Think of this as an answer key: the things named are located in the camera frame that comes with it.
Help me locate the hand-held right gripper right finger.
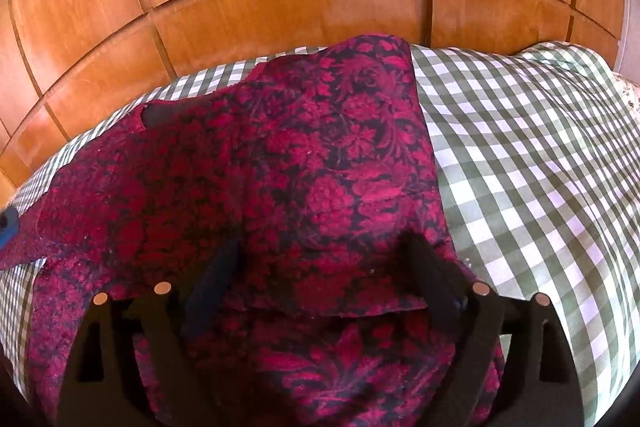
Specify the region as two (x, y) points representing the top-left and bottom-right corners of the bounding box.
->
(404, 231), (587, 427)

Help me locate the green white checked blanket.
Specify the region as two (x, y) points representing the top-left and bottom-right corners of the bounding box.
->
(0, 42), (640, 427)

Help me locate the red floral garment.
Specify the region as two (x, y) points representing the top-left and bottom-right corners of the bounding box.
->
(0, 34), (506, 427)

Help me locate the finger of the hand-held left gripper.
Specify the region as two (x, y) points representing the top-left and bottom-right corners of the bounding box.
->
(0, 207), (22, 254)

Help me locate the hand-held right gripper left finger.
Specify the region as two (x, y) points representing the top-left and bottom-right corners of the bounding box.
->
(56, 237), (243, 427)

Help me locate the floral pillow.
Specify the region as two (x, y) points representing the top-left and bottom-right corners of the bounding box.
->
(612, 74), (640, 128)

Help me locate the wooden wardrobe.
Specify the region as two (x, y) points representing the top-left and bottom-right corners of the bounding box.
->
(0, 0), (636, 202)

